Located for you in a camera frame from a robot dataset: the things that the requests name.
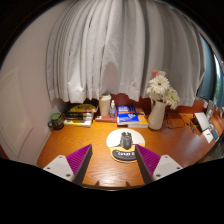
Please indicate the beige tumbler with lid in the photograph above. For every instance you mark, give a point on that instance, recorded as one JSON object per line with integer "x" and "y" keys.
{"x": 104, "y": 105}

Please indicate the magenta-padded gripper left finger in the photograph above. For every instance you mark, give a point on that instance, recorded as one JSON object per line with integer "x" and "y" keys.
{"x": 60, "y": 166}

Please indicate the white pleated curtain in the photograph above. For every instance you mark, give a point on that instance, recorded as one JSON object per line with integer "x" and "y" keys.
{"x": 126, "y": 50}

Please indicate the blue book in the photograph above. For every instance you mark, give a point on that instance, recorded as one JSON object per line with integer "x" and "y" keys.
{"x": 126, "y": 114}

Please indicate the yellow and black book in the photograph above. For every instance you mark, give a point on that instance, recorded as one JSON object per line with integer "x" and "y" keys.
{"x": 83, "y": 108}

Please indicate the dark green mug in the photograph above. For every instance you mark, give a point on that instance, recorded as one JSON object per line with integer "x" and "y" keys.
{"x": 57, "y": 121}

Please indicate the white flower bouquet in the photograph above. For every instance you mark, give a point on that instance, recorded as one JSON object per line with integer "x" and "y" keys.
{"x": 161, "y": 86}

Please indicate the window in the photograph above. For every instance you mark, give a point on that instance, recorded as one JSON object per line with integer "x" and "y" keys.
{"x": 208, "y": 76}

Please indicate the orange book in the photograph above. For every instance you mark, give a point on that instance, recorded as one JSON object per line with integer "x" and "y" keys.
{"x": 142, "y": 120}

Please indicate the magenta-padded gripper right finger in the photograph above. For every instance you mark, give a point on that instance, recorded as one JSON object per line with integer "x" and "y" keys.
{"x": 165, "y": 166}

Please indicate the white pitcher vase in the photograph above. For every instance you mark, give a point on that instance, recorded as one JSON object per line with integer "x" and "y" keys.
{"x": 156, "y": 116}

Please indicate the red-brown book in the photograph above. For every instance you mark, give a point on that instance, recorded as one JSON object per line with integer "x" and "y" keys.
{"x": 103, "y": 118}

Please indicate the white tablet device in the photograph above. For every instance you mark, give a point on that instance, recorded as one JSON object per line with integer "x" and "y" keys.
{"x": 201, "y": 121}

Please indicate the grey black computer mouse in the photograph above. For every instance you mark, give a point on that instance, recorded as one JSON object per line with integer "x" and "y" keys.
{"x": 126, "y": 141}

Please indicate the clear spray bottle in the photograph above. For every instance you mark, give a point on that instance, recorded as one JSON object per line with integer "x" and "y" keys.
{"x": 112, "y": 111}

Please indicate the yellow and white book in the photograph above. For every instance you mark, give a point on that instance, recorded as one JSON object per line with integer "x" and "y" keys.
{"x": 78, "y": 122}

